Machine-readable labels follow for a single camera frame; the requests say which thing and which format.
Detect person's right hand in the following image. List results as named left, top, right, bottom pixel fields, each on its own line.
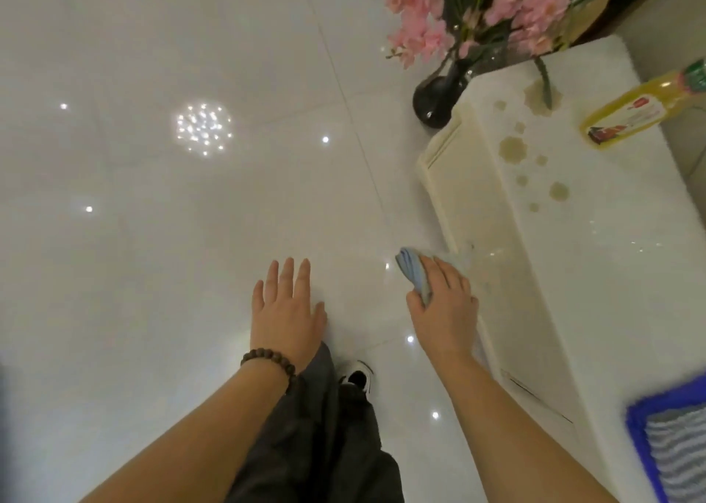
left=406, top=254, right=480, bottom=361

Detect person's left hand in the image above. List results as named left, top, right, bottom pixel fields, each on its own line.
left=251, top=257, right=329, bottom=375

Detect light blue cleaning cloth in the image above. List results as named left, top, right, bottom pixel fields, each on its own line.
left=395, top=247, right=437, bottom=306

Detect person's right forearm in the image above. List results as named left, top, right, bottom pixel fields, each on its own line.
left=435, top=350, right=620, bottom=503

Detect person's left forearm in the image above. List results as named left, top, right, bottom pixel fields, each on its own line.
left=80, top=360, right=294, bottom=503

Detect black and white shoe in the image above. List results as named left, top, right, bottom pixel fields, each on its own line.
left=337, top=359, right=377, bottom=399

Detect dark grey trousers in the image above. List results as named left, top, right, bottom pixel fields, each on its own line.
left=225, top=341, right=407, bottom=503

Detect white glossy low cabinet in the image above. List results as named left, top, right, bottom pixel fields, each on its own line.
left=417, top=34, right=706, bottom=503

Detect yellow liquid spill spots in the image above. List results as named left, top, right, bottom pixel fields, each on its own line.
left=492, top=80, right=571, bottom=214

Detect black glass vase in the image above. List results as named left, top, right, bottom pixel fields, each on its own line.
left=412, top=57, right=476, bottom=130

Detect yellow liquid plastic bottle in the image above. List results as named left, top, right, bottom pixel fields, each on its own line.
left=580, top=57, right=706, bottom=152

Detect blue-edged grey striped mat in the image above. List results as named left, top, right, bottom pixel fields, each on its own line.
left=625, top=373, right=706, bottom=503

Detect pink artificial flower bouquet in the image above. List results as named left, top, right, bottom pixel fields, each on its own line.
left=360, top=0, right=627, bottom=110

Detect brown beaded bracelet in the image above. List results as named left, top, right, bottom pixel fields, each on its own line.
left=240, top=347, right=297, bottom=392

